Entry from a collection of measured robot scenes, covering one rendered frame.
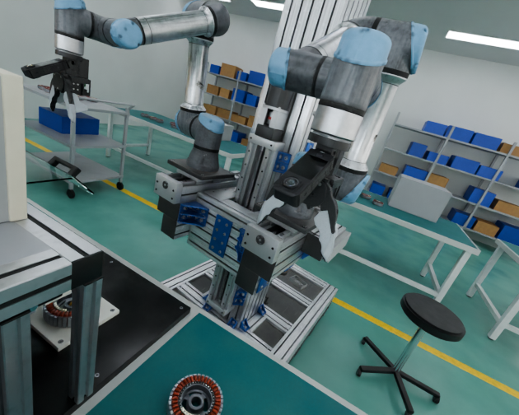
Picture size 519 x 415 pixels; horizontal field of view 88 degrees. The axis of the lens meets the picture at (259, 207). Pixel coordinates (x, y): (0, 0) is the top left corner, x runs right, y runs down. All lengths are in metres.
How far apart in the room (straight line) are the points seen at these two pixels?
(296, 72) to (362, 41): 0.16
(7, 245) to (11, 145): 0.13
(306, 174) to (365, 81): 0.16
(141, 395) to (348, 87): 0.71
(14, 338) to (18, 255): 0.11
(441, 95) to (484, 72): 0.76
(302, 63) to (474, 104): 6.64
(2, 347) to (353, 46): 0.60
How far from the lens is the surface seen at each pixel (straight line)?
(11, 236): 0.50
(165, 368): 0.77
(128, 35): 1.00
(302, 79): 0.57
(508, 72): 7.31
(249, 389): 0.78
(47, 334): 0.81
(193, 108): 1.31
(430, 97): 7.04
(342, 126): 0.44
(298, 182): 0.39
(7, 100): 0.48
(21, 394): 0.59
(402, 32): 0.91
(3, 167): 0.50
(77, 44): 1.11
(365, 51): 0.45
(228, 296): 1.46
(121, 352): 0.77
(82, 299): 0.52
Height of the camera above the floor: 1.37
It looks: 20 degrees down
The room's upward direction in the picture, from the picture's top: 17 degrees clockwise
